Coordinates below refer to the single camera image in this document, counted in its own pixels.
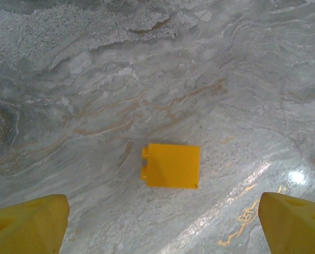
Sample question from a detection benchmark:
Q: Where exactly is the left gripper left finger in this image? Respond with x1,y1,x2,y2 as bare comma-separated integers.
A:
0,194,70,254

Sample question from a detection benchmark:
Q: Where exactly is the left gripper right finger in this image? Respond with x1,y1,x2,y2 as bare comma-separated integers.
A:
259,192,315,254

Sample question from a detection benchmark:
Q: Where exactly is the yellow cube lego brick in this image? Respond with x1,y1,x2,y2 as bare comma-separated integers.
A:
140,143,201,191

